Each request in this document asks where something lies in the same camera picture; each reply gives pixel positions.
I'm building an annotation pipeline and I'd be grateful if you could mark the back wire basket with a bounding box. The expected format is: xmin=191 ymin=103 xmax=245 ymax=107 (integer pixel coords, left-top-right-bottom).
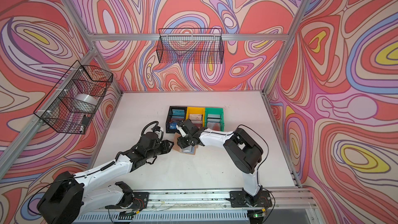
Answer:
xmin=156 ymin=27 xmax=224 ymax=64

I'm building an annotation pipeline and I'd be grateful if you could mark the tan card holder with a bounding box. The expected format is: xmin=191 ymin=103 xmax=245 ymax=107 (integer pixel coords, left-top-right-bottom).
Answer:
xmin=180 ymin=145 xmax=196 ymax=155

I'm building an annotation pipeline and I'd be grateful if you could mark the wire basket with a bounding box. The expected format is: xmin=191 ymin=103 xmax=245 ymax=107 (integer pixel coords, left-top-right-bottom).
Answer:
xmin=156 ymin=27 xmax=224 ymax=64
xmin=34 ymin=61 xmax=114 ymax=134

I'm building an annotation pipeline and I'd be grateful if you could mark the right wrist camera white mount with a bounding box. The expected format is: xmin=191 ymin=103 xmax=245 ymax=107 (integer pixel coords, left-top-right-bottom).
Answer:
xmin=176 ymin=122 xmax=187 ymax=138

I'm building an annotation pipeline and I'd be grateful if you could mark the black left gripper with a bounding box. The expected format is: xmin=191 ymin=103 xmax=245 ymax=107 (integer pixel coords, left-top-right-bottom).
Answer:
xmin=144 ymin=139 xmax=175 ymax=161

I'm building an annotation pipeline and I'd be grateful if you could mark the teal card in black bin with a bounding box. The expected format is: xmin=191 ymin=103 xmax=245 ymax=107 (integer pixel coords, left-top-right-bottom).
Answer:
xmin=172 ymin=109 xmax=185 ymax=116

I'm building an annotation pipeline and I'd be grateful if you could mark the black corrugated cable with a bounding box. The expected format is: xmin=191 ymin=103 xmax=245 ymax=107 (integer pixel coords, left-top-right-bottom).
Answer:
xmin=140 ymin=120 xmax=164 ymax=141

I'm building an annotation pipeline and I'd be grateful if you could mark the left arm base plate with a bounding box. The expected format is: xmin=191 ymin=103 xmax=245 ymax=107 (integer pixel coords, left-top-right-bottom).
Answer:
xmin=105 ymin=191 xmax=149 ymax=211

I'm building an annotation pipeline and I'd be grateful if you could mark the aluminium rail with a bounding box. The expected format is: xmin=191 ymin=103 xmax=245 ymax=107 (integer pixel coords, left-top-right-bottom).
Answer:
xmin=75 ymin=188 xmax=325 ymax=224

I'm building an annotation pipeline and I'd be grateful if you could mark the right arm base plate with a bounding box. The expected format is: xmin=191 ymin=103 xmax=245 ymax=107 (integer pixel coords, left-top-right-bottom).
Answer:
xmin=226 ymin=189 xmax=273 ymax=209

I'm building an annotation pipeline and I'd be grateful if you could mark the green plastic bin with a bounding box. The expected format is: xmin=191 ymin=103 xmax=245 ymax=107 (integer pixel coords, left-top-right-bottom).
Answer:
xmin=204 ymin=107 xmax=224 ymax=131

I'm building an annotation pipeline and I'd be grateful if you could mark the yellow plastic bin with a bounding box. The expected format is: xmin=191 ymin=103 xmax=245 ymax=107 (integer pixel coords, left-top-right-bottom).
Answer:
xmin=186 ymin=107 xmax=205 ymax=128

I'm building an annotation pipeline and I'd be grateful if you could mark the left wire basket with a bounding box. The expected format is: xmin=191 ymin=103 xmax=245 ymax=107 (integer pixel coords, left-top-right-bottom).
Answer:
xmin=34 ymin=61 xmax=114 ymax=134

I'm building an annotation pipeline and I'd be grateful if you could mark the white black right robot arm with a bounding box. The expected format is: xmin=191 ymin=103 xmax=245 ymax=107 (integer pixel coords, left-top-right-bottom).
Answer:
xmin=177 ymin=119 xmax=263 ymax=197

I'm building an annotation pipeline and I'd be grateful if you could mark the black plastic bin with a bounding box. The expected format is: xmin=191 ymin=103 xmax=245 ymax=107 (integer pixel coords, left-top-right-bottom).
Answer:
xmin=165 ymin=106 xmax=187 ymax=134

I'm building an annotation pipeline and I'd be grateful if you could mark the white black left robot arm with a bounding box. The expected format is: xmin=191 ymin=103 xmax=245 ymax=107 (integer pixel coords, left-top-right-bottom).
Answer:
xmin=37 ymin=132 xmax=174 ymax=224

